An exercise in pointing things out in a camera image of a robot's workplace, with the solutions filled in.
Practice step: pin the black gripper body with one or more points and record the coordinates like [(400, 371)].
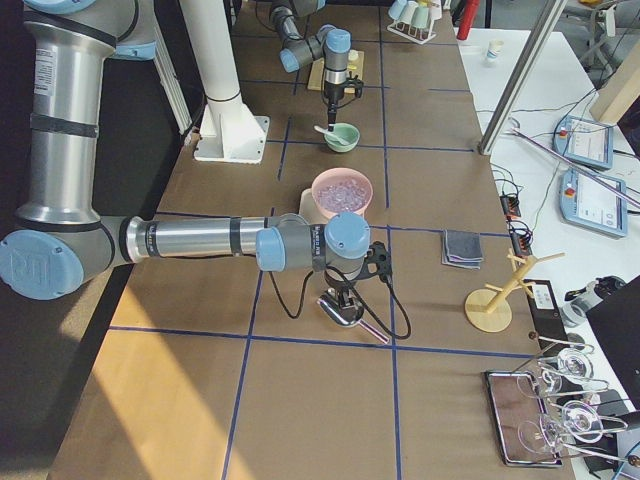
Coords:
[(332, 92), (341, 285)]

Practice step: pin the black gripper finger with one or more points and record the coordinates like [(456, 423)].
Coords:
[(331, 119)]

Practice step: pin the white plastic spoon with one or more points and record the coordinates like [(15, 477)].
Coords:
[(325, 132)]

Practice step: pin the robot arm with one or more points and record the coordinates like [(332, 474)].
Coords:
[(330, 43), (64, 242)]

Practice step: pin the steel ice scoop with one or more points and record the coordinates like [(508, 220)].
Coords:
[(349, 316)]

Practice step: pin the mint green bowl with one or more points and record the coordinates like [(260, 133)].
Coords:
[(342, 138)]

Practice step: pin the pink bowl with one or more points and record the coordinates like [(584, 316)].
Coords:
[(332, 176)]

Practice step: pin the clear ice cubes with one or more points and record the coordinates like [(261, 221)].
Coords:
[(344, 195)]

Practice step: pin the bamboo cutting board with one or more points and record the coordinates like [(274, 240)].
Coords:
[(316, 77)]

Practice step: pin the beige plastic tray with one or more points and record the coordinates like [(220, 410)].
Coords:
[(308, 209)]

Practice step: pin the cup rack with cups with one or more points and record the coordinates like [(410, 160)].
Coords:
[(414, 20)]

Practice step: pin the folded grey cloth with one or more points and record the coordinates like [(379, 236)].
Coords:
[(461, 249)]

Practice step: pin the wooden mug tree stand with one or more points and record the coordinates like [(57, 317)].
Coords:
[(487, 308)]

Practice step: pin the red bottle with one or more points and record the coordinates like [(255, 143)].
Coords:
[(468, 11)]

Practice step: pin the paper cup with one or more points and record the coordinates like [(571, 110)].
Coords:
[(493, 51)]

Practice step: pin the black glass rack tray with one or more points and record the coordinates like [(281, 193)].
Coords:
[(514, 406)]

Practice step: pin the far teach pendant tablet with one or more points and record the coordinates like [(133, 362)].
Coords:
[(585, 142)]

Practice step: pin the teach pendant tablet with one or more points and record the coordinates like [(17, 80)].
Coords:
[(586, 203), (585, 142)]

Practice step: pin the near teach pendant tablet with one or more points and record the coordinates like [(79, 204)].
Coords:
[(586, 203)]

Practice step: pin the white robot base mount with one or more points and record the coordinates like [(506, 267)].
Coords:
[(229, 131)]

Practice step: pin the aluminium frame post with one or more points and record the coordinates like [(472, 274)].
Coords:
[(532, 49)]

